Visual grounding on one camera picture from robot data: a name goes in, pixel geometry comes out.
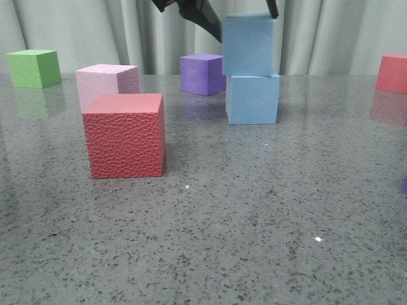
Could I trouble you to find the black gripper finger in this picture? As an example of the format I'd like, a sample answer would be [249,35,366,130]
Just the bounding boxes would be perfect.
[152,0,222,43]
[266,0,279,18]

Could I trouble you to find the light blue foam cube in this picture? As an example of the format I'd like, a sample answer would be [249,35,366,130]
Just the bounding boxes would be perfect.
[226,72,280,125]
[222,15,275,76]

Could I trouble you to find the grey-green curtain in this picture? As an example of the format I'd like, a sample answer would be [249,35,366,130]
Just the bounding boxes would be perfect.
[1,1,406,75]

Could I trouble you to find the purple foam cube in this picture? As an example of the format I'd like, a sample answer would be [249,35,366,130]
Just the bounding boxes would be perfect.
[179,54,226,96]

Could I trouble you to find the pink foam cube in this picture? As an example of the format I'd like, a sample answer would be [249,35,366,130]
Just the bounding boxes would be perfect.
[76,64,140,112]

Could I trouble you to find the red foam cube far right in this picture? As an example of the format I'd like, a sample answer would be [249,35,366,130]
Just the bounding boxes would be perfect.
[376,53,407,94]

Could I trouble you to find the red textured foam cube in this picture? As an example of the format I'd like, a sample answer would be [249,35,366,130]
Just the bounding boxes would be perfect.
[82,93,165,179]

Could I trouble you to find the green foam cube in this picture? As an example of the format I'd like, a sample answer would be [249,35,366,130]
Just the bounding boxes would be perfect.
[7,50,62,88]

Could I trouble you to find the purple cube at right edge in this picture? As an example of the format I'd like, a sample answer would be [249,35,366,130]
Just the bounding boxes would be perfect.
[403,176,407,194]

